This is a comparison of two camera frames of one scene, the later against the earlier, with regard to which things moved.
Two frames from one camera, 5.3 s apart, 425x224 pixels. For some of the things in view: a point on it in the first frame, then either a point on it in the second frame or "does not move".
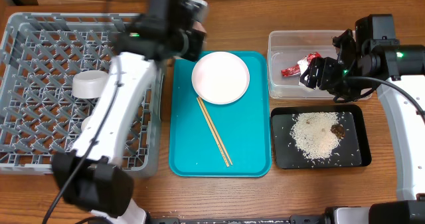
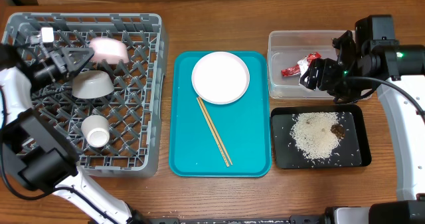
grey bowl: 89,84 does not move
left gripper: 198,39 → 66,59
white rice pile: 311,133 does not move
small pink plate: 197,26 → 111,50
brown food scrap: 339,129 does not move
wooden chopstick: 216,133 does not move
